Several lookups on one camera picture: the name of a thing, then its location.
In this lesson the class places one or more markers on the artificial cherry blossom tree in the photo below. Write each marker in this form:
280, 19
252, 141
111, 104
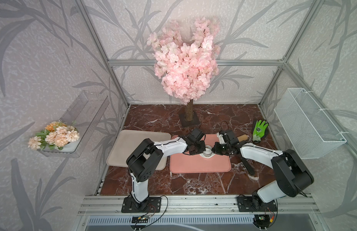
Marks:
186, 68

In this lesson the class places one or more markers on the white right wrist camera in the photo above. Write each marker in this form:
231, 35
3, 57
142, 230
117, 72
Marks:
221, 139

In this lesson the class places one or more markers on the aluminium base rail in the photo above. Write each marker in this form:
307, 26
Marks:
190, 211

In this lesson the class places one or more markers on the white dough ball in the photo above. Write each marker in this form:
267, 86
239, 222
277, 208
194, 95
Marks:
207, 153

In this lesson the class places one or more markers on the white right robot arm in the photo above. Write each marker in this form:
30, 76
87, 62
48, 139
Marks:
291, 174

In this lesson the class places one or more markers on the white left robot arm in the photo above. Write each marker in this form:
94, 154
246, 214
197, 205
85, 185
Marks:
144, 160

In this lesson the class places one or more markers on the clear plastic wall shelf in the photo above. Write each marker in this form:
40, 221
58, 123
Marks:
84, 114

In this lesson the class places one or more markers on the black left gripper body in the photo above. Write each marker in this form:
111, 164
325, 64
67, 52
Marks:
198, 148

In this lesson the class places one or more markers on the pink silicone mat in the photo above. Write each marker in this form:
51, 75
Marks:
181, 163

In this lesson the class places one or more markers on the metal spatula black handle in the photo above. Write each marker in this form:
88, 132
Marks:
247, 165

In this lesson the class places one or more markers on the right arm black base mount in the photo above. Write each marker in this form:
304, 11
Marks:
250, 203

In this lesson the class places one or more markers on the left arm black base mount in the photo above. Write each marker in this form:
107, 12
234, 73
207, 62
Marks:
149, 205

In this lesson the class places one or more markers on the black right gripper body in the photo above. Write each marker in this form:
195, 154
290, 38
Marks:
221, 149

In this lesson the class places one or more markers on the beige silicone mat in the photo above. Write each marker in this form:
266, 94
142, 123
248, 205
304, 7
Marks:
127, 141

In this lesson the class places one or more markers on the green work glove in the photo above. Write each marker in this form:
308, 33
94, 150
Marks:
260, 130

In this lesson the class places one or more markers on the white wire mesh basket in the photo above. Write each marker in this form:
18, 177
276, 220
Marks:
310, 130

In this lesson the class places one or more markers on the wooden rolling pin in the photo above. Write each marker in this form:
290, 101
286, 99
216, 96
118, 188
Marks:
243, 138

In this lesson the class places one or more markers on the peach artificial flower bouquet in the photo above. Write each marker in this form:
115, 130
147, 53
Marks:
55, 135

